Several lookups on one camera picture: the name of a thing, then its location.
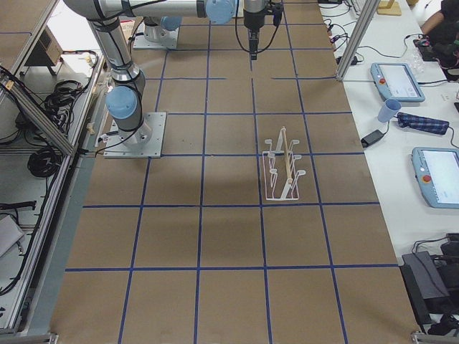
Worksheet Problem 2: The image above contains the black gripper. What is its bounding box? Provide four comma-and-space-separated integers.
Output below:
243, 0, 266, 59

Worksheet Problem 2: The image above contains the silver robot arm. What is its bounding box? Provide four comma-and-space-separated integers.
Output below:
66, 1, 239, 146
143, 16, 182, 42

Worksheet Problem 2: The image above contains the blue cup on desk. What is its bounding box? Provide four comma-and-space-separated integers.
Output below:
377, 99, 402, 123

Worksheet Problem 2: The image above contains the upper teach pendant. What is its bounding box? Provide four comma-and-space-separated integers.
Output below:
370, 62, 425, 102

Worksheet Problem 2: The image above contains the teach pendant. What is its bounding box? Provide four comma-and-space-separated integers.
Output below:
411, 147, 458, 209
370, 62, 425, 102

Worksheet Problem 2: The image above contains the black power adapter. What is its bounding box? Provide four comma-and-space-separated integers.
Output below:
361, 130, 385, 148

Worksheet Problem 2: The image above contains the plaid folded umbrella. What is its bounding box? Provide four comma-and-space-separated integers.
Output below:
397, 112, 450, 135

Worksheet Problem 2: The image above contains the seated person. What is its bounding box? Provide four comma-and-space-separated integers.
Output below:
421, 0, 458, 68

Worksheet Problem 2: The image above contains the lower teach pendant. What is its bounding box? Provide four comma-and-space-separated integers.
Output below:
411, 147, 458, 209

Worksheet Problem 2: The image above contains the black laptop bag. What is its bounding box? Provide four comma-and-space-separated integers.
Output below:
400, 251, 453, 325

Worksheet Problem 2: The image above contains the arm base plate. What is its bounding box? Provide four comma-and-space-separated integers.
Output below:
103, 113, 166, 158
133, 24, 179, 50

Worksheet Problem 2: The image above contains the aluminium frame post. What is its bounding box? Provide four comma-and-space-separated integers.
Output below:
336, 0, 379, 81

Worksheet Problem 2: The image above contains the white wire cup rack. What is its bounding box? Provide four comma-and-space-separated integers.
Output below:
262, 127, 306, 201

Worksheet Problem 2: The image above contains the coiled black cable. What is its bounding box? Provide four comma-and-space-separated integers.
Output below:
27, 146, 58, 178

